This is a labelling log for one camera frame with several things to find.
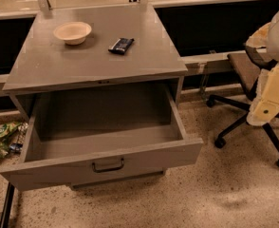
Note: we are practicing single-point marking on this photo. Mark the open grey top drawer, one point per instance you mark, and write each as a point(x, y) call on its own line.
point(70, 129)

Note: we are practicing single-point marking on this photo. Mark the black drawer handle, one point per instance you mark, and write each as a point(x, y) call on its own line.
point(106, 167)

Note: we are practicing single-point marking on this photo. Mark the white paper bowl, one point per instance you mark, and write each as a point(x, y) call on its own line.
point(72, 33)

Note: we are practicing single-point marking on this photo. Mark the grey metal cabinet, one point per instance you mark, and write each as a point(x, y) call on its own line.
point(45, 63)

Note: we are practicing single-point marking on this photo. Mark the black floor stand leg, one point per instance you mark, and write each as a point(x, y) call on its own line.
point(4, 222)

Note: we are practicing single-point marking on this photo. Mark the blue snack packet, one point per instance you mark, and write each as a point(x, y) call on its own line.
point(15, 147)

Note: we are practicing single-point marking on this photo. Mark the silver snack packet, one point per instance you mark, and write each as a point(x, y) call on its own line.
point(22, 131)

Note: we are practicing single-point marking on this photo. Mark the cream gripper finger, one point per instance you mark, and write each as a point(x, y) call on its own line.
point(265, 106)

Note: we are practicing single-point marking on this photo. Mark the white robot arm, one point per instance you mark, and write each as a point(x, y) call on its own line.
point(267, 37)

